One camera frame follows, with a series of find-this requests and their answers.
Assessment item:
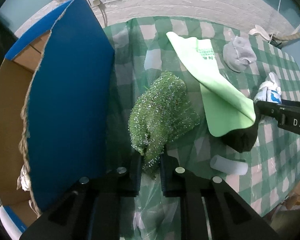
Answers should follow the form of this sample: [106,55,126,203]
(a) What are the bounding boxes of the light green cloth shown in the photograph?
[166,31,256,137]

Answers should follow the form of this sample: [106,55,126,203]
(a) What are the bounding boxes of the blue white striped sock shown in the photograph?
[254,72,282,104]

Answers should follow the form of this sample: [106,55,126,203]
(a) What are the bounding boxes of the grey knit hat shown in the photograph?
[223,36,257,73]

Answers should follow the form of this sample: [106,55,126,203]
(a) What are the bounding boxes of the white foam tube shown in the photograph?
[210,155,248,176]

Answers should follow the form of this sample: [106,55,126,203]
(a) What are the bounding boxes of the black cloth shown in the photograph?
[220,105,261,153]

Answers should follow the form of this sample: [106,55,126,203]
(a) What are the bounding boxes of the grey white sock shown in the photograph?
[17,165,31,191]

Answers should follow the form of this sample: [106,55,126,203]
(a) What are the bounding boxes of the blue cardboard box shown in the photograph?
[0,0,114,239]

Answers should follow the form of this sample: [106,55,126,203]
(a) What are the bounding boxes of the beige plug cable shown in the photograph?
[92,0,109,28]

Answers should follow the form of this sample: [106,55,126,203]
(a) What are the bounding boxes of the braided beige rope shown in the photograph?
[272,28,300,43]

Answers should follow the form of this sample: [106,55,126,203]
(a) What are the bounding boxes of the green checkered plastic tablecloth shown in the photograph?
[102,16,300,240]

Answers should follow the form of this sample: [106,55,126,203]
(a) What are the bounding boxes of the green glitter scrub cloth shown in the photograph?
[128,72,200,178]

